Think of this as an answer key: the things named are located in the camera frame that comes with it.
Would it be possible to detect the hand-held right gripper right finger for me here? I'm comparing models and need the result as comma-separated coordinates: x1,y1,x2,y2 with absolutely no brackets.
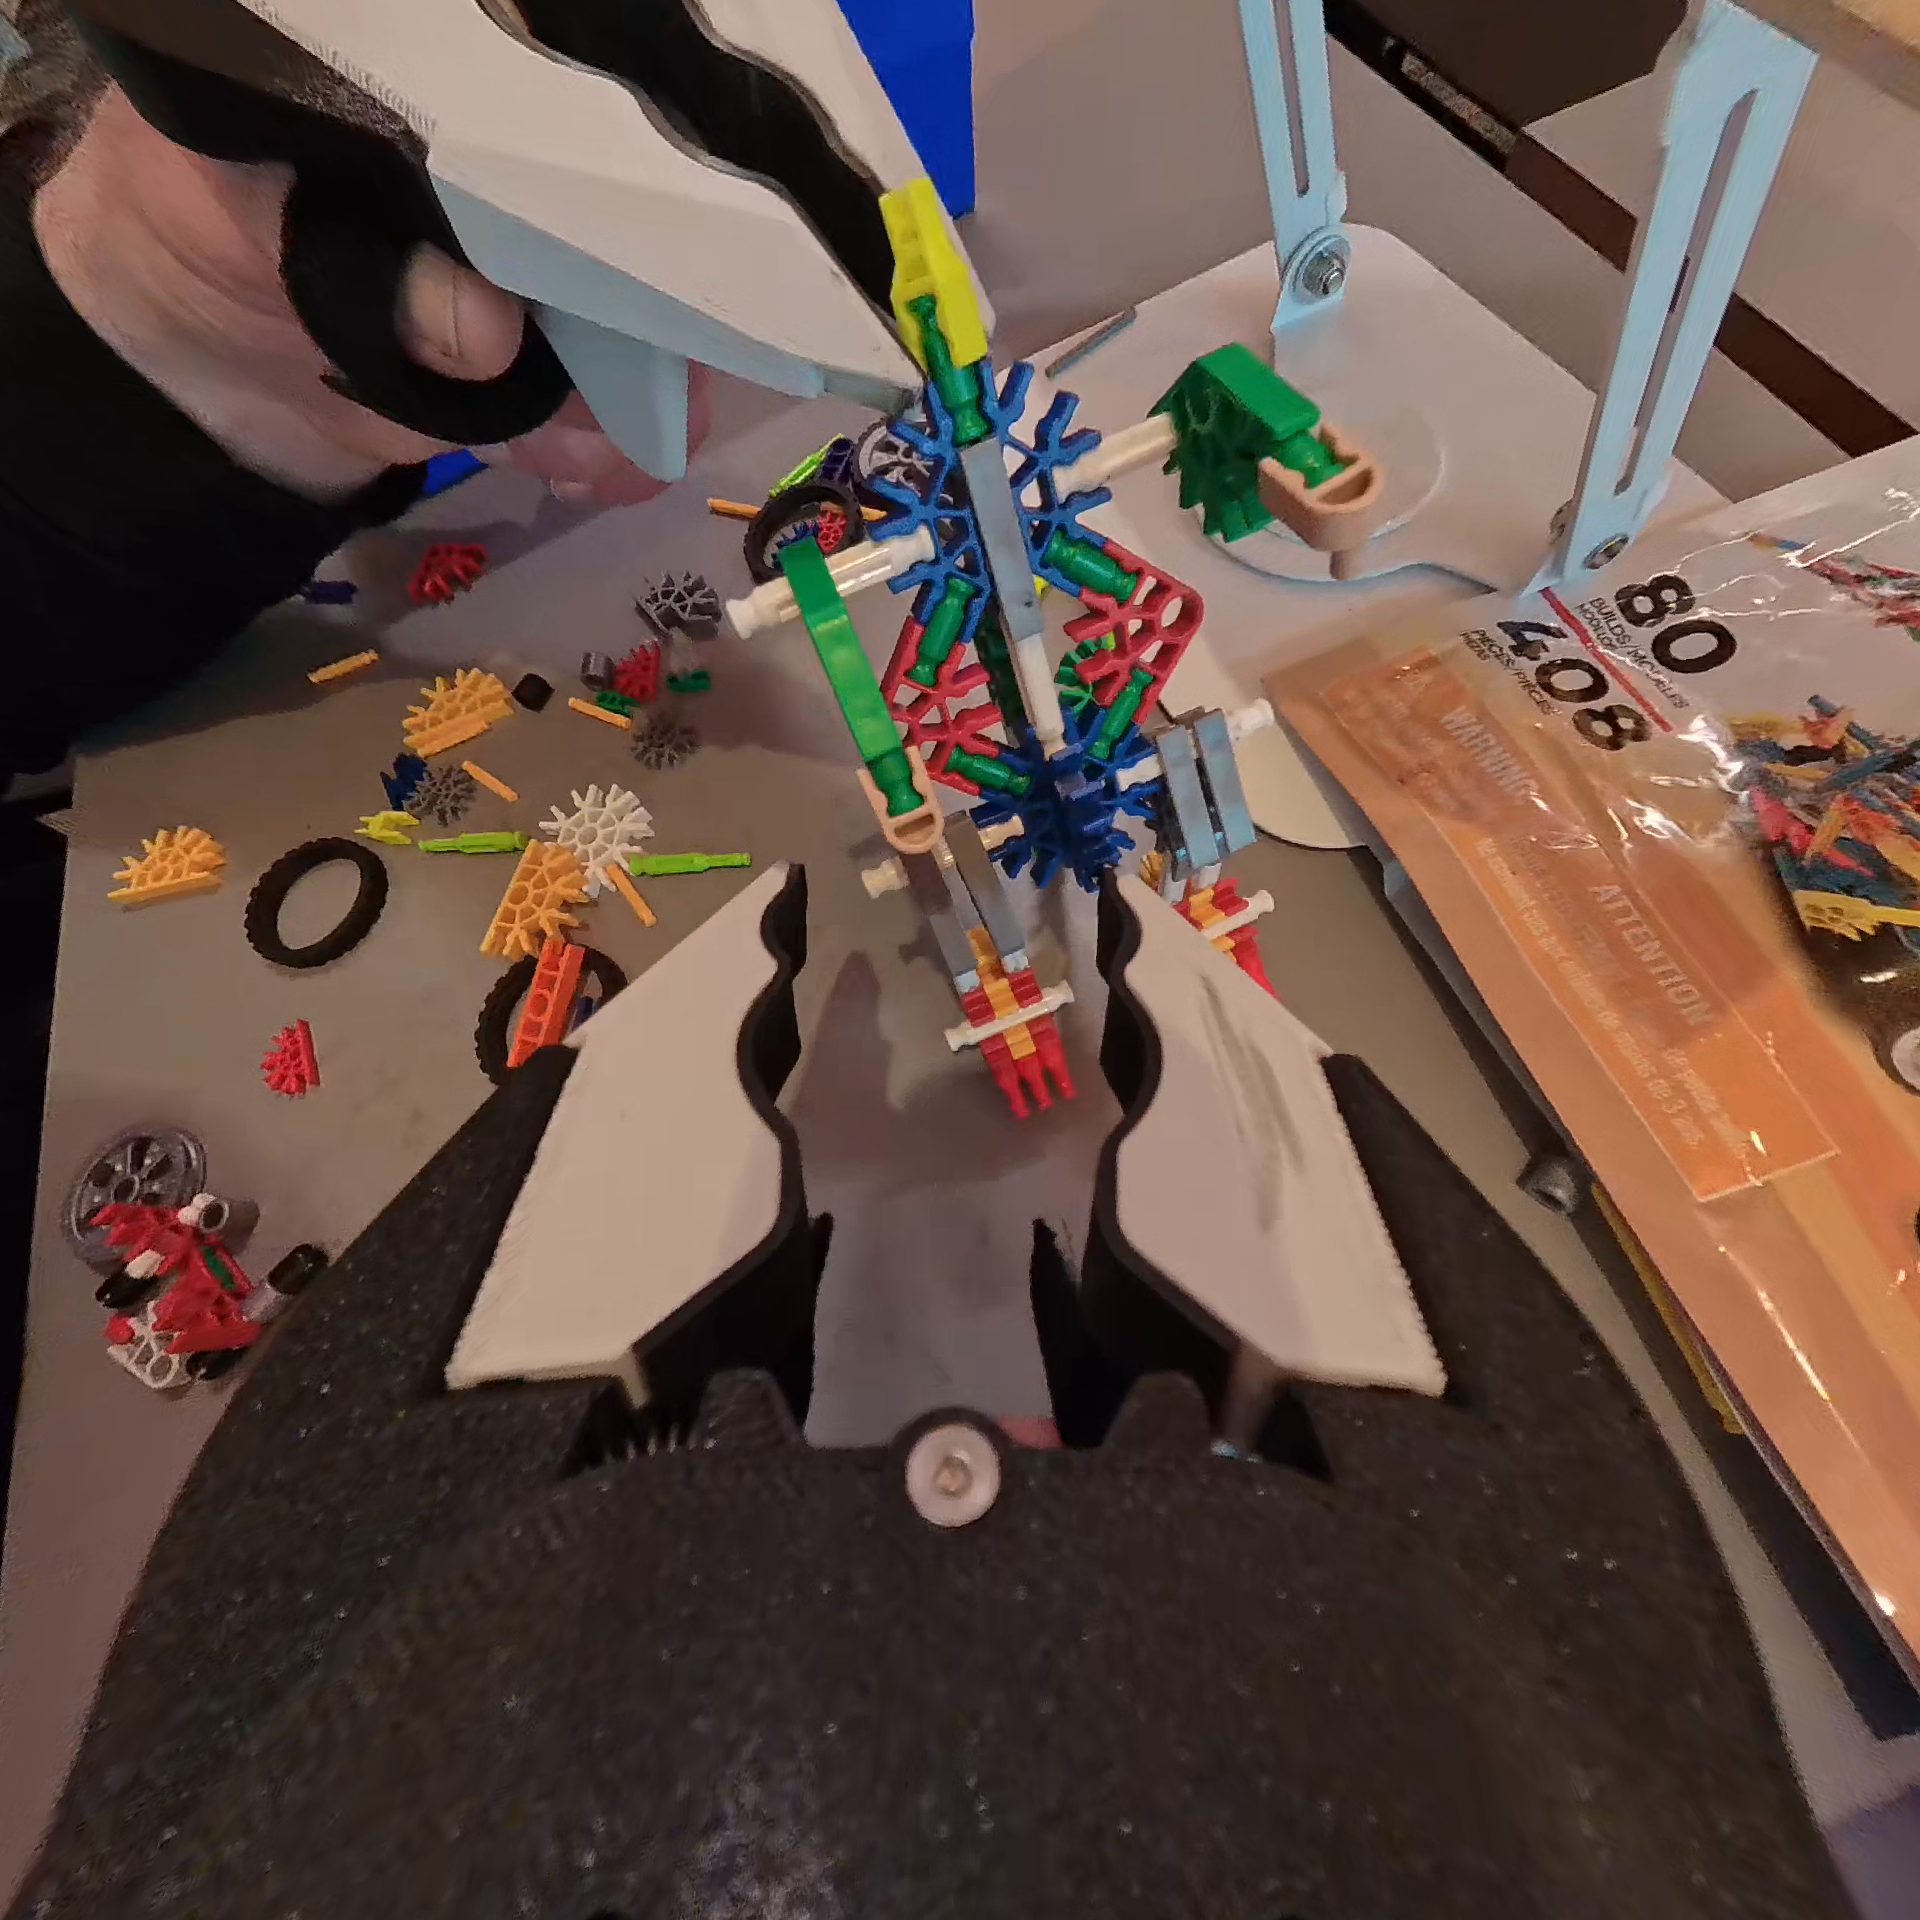
1080,872,1450,1428

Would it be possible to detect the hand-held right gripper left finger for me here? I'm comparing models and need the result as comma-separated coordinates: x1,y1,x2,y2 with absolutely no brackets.
444,858,815,1411

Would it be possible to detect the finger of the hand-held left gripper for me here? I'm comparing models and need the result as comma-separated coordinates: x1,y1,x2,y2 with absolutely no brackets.
599,0,961,298
236,0,924,485

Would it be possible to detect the yellow clip connector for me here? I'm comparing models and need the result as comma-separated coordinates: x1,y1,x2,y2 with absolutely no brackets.
876,174,986,372

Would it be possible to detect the short dark green rod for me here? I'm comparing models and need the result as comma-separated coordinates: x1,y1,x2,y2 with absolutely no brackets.
905,290,1001,446

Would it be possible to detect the multicoloured construction toy model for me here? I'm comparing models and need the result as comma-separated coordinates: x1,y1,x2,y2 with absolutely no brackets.
722,339,1379,1121

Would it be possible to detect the person's left hand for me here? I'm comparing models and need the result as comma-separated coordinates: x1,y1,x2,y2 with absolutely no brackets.
29,81,717,507

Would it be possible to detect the empty blue plastic bin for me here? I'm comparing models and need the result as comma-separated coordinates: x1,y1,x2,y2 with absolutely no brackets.
830,0,978,221

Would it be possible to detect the orange connector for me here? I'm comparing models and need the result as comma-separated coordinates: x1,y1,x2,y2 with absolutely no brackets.
503,935,587,1071

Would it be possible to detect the black rubber tyre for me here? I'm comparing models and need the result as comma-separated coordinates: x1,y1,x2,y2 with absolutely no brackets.
473,941,629,1083
241,834,390,971
739,478,870,592

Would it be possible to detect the large yellow fan connector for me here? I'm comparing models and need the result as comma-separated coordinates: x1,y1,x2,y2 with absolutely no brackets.
478,838,596,964

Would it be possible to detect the white snowflake connector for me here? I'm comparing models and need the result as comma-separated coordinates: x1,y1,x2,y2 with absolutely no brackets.
537,779,660,900

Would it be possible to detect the grey connector with flat strip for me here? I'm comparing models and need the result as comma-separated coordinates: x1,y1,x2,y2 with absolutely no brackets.
632,567,728,645

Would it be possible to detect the long tan rod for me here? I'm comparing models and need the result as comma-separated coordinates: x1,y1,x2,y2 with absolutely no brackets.
1587,1181,1752,1444

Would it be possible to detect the K'nex instruction bag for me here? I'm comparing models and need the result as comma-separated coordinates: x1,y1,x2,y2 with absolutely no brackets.
1261,431,1920,1654

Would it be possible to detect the red connector rack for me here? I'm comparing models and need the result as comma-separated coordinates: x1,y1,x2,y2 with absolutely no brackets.
87,1197,257,1362

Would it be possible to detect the pale slotted stand strut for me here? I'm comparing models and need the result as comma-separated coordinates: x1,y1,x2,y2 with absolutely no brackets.
1528,0,1825,603
1236,0,1353,342

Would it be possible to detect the yellow half-circle connector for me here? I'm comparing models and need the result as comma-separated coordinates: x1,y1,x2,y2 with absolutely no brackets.
400,666,521,753

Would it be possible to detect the grey spoked wheel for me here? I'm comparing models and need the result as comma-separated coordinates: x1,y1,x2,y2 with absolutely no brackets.
61,1125,209,1278

